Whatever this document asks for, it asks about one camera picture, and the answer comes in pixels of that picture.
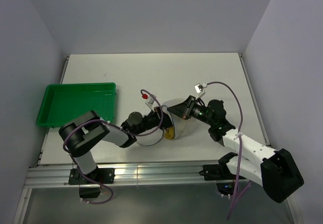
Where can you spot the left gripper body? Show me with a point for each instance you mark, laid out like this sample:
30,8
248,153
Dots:
153,120

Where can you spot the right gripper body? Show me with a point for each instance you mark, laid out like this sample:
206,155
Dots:
186,112

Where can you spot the white mesh laundry bag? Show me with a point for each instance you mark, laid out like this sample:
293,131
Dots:
183,128

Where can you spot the yellow bra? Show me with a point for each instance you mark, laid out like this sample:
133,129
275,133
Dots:
170,133

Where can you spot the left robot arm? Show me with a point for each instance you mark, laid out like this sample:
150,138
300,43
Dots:
83,133

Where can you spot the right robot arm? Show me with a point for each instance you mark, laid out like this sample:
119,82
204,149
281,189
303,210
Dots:
274,170

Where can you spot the green plastic tray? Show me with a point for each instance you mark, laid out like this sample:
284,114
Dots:
65,102

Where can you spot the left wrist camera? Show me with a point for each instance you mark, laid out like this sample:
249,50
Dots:
149,100

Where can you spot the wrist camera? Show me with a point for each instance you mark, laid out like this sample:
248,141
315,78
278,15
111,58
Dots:
200,90
149,100

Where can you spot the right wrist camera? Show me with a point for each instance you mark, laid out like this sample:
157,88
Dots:
200,90

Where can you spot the aluminium frame rail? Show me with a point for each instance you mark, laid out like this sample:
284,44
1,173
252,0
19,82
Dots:
126,174

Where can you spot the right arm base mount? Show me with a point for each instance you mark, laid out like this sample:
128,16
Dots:
225,181

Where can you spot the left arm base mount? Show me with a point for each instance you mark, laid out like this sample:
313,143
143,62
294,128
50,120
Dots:
90,184

